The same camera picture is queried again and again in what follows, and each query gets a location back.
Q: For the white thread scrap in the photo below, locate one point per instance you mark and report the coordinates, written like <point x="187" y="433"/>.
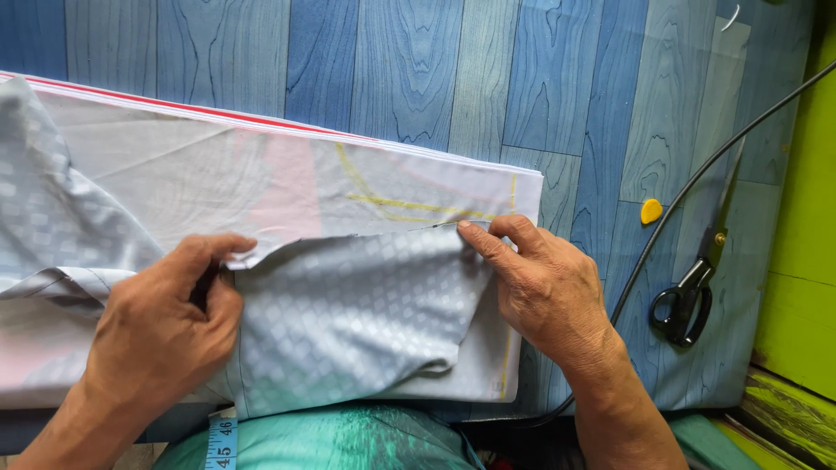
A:
<point x="733" y="16"/>

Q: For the blue measuring tape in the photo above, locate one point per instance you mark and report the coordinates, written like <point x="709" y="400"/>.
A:
<point x="222" y="444"/>

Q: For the person's right hand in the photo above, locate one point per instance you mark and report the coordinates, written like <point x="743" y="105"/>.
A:
<point x="555" y="300"/>

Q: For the yellow tailor's chalk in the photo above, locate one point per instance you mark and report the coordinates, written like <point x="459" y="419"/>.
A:
<point x="651" y="211"/>

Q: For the person's left hand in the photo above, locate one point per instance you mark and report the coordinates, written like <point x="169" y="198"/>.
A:
<point x="153" y="333"/>

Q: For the green wooden frame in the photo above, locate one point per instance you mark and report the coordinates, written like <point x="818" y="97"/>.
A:
<point x="806" y="261"/>

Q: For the light blue checked fabric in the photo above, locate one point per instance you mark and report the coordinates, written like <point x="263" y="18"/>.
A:
<point x="352" y="313"/>

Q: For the white folded fabric chalk lines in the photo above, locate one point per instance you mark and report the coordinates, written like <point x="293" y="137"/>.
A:
<point x="196" y="163"/>

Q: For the teal shirt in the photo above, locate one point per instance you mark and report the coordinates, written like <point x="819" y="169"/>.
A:
<point x="339" y="440"/>

